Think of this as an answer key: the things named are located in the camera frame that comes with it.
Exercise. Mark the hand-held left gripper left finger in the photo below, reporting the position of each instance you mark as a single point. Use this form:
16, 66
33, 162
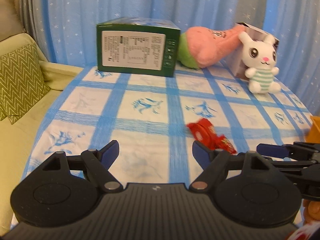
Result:
110, 153

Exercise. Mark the pale green sofa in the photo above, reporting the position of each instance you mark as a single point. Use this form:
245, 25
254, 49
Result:
22, 155

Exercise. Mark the orange plastic tray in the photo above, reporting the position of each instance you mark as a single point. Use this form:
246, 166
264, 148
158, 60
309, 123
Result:
314, 130

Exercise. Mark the green cardboard box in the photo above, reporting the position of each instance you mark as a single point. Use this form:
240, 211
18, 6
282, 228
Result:
132, 52

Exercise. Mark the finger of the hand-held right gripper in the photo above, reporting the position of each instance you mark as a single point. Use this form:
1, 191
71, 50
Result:
272, 149
300, 168

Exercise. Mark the white bunny plush toy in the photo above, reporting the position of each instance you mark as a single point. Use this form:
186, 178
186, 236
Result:
260, 75

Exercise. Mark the red white snack packet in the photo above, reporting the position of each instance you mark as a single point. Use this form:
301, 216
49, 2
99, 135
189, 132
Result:
205, 131

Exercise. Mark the green zigzag cushion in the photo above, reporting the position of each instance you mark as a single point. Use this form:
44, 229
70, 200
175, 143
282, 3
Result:
20, 80

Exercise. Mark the pink plush toy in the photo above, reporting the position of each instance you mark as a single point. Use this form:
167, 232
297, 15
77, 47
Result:
207, 46

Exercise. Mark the blue checked tablecloth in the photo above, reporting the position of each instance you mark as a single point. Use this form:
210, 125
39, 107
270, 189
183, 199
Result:
140, 140

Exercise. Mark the blue star curtain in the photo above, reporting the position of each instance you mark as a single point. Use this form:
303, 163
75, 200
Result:
125, 0

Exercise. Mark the grey white cardboard box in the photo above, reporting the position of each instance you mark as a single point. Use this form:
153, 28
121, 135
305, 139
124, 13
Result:
235, 60

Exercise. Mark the grey pillow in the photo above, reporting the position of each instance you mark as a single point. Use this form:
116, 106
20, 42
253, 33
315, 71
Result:
8, 17

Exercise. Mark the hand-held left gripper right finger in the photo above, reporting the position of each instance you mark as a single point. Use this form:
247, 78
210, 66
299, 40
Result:
200, 153

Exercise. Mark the person's right hand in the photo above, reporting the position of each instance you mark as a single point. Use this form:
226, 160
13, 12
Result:
313, 211

